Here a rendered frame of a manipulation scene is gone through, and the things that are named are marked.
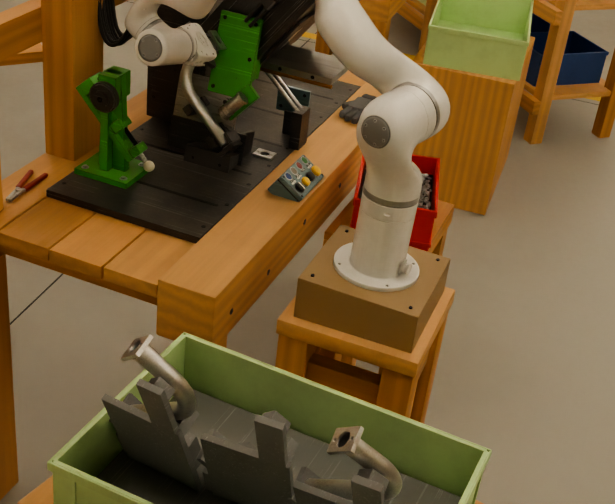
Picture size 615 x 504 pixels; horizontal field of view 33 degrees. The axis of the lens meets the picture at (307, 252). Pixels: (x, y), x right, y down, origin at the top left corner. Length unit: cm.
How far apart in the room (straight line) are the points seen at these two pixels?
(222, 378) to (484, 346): 190
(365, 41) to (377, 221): 37
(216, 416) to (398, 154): 61
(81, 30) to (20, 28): 15
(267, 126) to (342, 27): 92
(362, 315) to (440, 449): 43
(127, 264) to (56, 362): 119
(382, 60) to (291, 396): 69
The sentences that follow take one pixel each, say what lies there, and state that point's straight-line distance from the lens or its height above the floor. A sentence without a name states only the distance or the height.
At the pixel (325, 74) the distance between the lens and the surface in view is 272.
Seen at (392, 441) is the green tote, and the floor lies 90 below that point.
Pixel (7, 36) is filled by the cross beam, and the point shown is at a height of 124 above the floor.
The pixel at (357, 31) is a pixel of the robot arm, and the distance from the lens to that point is 206.
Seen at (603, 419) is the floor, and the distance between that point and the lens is 356.
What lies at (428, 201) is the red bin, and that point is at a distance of 269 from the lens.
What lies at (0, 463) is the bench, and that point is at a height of 13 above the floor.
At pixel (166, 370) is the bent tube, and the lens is 157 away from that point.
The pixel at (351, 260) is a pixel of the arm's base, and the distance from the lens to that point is 222.
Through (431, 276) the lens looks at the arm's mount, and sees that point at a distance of 226.
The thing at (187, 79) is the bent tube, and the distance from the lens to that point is 269.
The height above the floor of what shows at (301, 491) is 102.
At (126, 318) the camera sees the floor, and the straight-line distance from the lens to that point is 364.
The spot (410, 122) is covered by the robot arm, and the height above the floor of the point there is 134.
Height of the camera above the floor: 213
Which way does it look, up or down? 31 degrees down
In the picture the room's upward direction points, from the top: 7 degrees clockwise
